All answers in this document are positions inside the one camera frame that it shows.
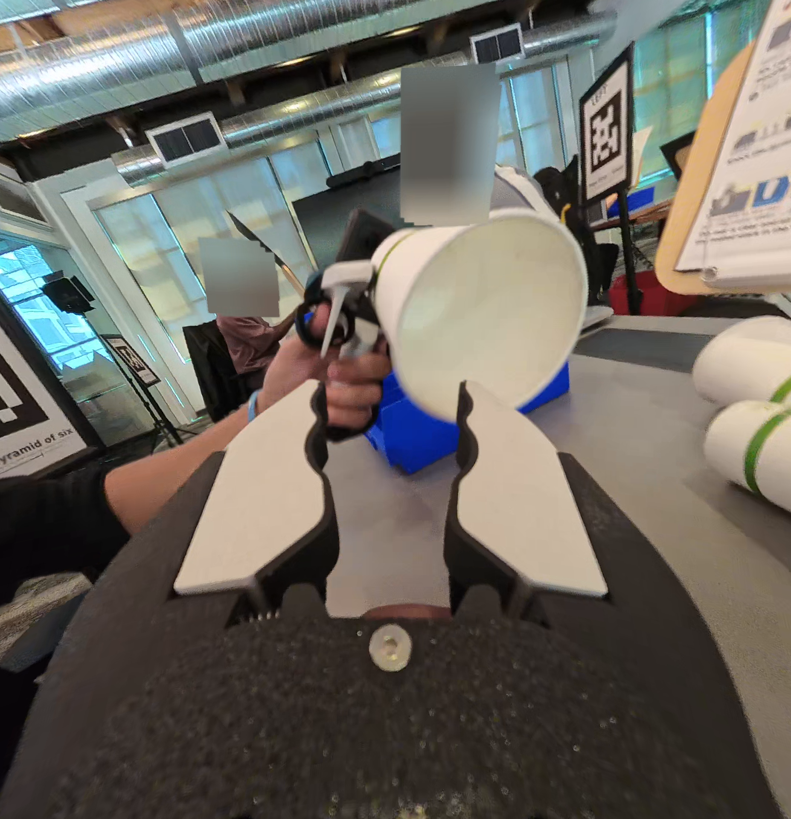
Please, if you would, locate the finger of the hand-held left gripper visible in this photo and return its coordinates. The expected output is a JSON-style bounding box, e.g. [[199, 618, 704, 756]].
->
[[320, 259, 378, 290]]

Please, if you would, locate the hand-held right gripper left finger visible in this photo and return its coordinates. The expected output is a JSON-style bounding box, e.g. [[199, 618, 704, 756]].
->
[[173, 379, 340, 624]]

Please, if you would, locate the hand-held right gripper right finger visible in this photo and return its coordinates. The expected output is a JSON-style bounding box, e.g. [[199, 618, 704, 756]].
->
[[443, 379, 609, 624]]

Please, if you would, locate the blue plastic bin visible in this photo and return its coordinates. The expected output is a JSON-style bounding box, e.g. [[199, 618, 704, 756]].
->
[[364, 361, 570, 476]]

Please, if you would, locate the white paper cup green band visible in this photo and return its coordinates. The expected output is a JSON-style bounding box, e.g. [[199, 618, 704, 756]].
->
[[370, 211, 590, 423], [692, 317, 791, 407], [703, 384, 791, 520]]

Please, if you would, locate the person's left forearm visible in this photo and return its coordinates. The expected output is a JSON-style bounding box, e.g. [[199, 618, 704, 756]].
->
[[0, 400, 261, 609]]

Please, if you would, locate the person's left hand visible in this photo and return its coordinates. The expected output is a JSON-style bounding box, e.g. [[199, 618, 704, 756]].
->
[[258, 306, 393, 431]]

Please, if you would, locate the black display board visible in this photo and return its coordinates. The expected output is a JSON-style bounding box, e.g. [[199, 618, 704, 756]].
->
[[292, 168, 403, 273]]

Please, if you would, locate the red storage box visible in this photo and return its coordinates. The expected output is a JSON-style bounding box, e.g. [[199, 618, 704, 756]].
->
[[610, 272, 697, 316]]

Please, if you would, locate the black studio light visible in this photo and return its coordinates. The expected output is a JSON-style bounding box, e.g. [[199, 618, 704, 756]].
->
[[42, 272, 97, 314]]

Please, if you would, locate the wooden sign board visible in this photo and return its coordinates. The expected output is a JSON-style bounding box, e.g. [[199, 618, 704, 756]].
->
[[654, 41, 791, 296]]

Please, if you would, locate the white instruction sheet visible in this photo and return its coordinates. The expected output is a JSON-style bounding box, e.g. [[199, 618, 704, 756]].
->
[[676, 0, 791, 273]]

